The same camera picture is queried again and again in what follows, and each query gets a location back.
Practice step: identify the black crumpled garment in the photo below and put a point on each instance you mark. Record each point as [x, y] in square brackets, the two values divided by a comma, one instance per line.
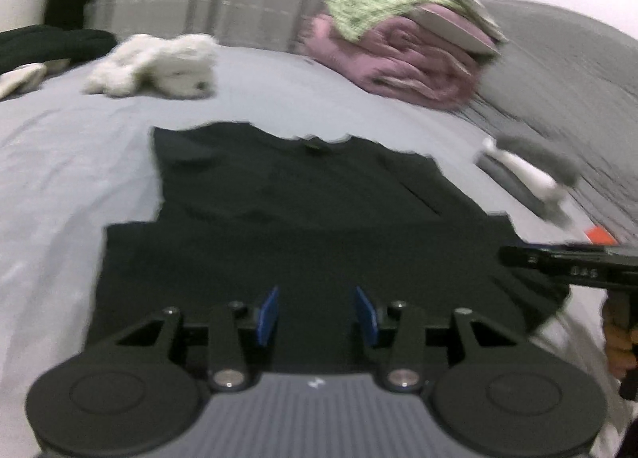
[55, 44]

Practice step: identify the white crumpled cloth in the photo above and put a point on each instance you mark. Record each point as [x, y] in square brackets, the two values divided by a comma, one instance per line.
[20, 82]

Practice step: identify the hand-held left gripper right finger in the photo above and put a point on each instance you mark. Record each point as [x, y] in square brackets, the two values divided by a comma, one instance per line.
[366, 321]

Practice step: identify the white folded shirt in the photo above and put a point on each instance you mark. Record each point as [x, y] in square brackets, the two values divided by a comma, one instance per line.
[523, 171]

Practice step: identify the white plush dog toy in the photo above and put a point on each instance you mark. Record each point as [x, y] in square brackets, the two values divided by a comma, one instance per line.
[159, 64]

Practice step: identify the orange card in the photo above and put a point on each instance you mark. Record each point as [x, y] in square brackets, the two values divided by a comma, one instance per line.
[602, 236]

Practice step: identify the black t-shirt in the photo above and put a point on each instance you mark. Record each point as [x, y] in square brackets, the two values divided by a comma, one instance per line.
[299, 219]

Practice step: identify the pink folded quilt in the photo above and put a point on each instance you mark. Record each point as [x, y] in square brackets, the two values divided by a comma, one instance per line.
[398, 69]

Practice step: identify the slate grey folded shirt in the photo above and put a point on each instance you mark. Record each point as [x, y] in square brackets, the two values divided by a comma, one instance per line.
[513, 189]

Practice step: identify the grey bed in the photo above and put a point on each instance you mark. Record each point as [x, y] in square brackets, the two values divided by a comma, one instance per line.
[65, 164]

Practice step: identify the mauve pillow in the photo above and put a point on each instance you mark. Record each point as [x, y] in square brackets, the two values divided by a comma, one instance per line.
[453, 27]

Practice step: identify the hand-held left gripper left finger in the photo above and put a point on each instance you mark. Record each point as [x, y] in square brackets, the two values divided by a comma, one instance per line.
[266, 318]

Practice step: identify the green patterned blanket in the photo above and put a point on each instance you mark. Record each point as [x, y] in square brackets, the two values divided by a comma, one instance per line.
[374, 4]

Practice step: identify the person's right hand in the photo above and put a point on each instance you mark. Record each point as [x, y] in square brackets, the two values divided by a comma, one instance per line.
[620, 348]

